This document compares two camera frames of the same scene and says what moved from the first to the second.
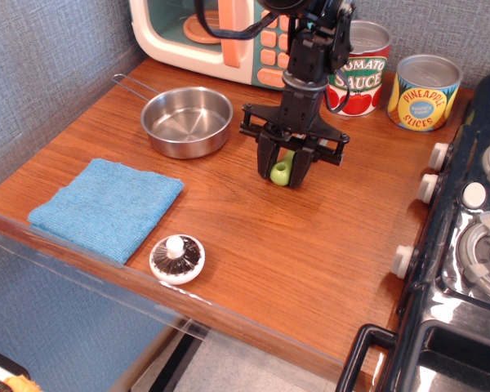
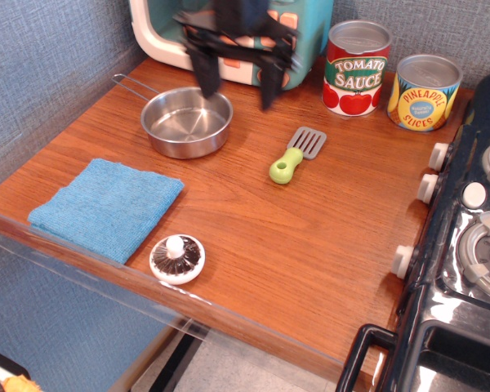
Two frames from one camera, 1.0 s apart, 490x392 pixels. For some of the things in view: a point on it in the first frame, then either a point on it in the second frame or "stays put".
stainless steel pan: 184,122 stays put
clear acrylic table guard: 61,316 stays put
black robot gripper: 297,116 to 266,40
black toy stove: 451,327 stays put
